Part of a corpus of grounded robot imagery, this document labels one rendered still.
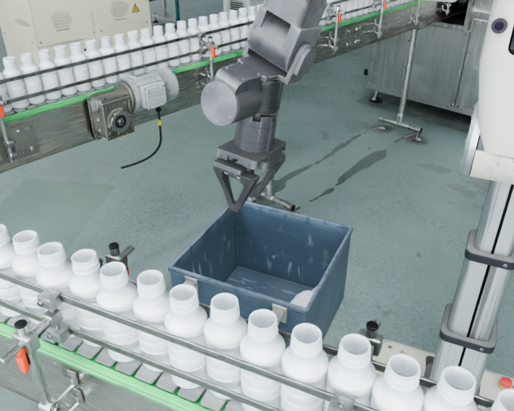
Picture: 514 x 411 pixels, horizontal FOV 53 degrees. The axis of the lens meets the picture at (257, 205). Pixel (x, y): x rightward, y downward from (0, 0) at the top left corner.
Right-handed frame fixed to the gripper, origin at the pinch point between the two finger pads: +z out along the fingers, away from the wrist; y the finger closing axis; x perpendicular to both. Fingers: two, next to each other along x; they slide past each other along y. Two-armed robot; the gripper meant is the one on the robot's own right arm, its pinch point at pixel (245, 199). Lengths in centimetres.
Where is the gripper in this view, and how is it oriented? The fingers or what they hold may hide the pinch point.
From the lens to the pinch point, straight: 80.1
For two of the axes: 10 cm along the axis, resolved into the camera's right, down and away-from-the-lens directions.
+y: -4.7, 3.7, -8.0
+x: 8.7, 3.4, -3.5
